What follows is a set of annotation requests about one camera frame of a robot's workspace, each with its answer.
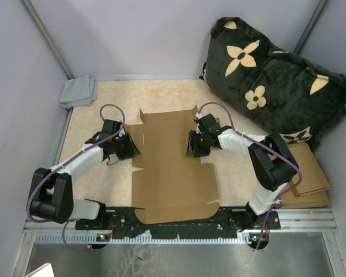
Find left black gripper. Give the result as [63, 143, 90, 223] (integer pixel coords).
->
[112, 132, 141, 161]

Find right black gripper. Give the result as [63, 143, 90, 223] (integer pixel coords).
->
[185, 131, 210, 158]

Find brown cardboard box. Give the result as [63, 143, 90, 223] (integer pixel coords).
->
[126, 107, 220, 224]

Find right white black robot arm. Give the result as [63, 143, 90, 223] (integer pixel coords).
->
[186, 113, 300, 231]

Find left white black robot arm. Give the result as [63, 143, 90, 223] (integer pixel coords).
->
[27, 119, 140, 229]

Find upper folded cardboard box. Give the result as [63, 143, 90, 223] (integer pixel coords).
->
[288, 143, 331, 197]

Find grey folded cloth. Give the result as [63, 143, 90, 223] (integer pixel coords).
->
[59, 74, 97, 109]

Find black flower pattern cushion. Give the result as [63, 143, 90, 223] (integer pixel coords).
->
[202, 17, 346, 149]

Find white paper corner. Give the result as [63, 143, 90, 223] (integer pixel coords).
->
[25, 263, 55, 277]

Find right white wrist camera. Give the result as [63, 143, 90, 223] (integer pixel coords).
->
[194, 113, 202, 122]

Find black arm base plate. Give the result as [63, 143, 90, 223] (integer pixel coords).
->
[76, 206, 280, 249]

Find aluminium frame rail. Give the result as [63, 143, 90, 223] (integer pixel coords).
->
[24, 207, 337, 249]

